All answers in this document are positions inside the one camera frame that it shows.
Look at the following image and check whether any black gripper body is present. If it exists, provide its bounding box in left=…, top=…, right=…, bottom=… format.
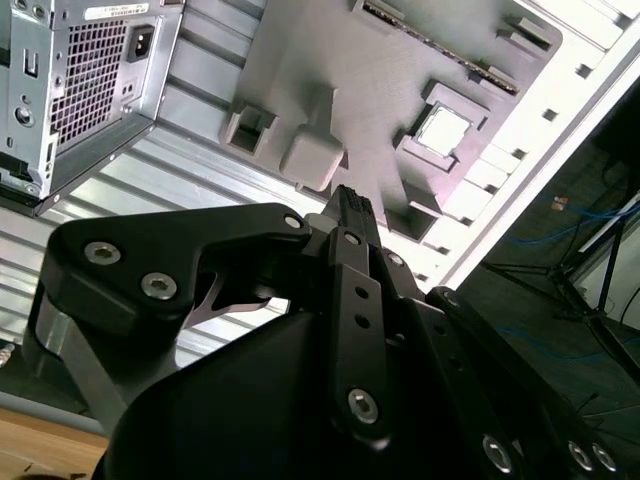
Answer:
left=97, top=310, right=524, bottom=480

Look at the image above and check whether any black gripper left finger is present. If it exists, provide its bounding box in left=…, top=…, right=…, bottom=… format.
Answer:
left=22, top=183, right=395, bottom=452

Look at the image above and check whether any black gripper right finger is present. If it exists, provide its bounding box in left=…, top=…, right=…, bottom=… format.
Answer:
left=372, top=243, right=632, bottom=480

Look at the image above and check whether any silver square CPU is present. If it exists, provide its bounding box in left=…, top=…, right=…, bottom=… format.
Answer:
left=414, top=102, right=474, bottom=159

